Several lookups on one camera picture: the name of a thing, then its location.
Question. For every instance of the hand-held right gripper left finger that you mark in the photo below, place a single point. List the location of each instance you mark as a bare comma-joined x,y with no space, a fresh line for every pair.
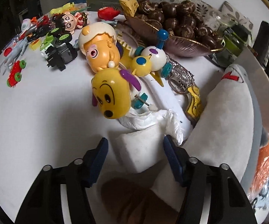
97,162

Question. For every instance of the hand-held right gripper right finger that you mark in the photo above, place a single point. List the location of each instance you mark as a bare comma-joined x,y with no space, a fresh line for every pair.
173,162

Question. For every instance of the white foam block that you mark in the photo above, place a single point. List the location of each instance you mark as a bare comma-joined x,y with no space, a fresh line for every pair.
139,149

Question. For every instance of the grey and white plush shark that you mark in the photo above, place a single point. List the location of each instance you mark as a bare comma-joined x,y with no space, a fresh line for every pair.
225,121

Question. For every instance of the yellow dog toy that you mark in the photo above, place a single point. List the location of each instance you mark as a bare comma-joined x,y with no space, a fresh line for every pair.
108,93

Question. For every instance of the silver toy pistol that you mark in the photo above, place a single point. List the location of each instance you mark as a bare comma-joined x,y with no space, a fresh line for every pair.
185,81

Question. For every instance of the orange plastic bag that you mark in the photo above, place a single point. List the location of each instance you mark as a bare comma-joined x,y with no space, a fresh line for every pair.
263,168

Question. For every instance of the white and yellow bee toy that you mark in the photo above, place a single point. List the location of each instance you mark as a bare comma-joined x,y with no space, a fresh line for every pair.
148,59

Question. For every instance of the black toy truck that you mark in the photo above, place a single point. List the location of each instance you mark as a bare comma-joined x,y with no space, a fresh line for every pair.
61,54

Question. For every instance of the yellow eggshell character toy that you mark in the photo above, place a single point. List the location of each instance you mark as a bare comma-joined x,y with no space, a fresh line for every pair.
99,46

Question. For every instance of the brown leaf-shaped dish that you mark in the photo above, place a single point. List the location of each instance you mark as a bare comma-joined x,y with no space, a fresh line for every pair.
183,46

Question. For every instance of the red toy with green wheels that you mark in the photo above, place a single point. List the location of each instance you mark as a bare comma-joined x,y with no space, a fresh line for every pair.
15,73

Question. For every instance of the green-wheeled toy car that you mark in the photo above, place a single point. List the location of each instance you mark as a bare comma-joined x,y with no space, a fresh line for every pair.
57,37

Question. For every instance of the green drink pack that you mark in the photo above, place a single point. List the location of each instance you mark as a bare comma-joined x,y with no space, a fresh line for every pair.
232,44

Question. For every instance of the yellow toy brick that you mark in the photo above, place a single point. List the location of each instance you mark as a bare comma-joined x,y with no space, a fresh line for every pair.
35,44

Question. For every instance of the pale blue toy figure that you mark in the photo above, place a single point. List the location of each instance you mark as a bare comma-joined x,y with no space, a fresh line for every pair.
15,51

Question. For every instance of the black-haired doll figure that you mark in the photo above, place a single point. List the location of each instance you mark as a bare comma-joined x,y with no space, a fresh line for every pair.
70,21

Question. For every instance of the red strawberry toy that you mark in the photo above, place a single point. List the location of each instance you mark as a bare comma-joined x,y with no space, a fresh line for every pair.
107,13

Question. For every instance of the small red toy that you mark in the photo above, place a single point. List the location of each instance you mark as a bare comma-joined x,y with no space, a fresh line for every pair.
40,21

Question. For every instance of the yellow-green plastic toy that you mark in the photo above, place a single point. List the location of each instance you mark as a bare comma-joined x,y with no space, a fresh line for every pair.
62,8

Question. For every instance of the yellow snack packet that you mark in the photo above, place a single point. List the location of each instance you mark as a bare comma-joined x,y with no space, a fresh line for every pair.
129,4

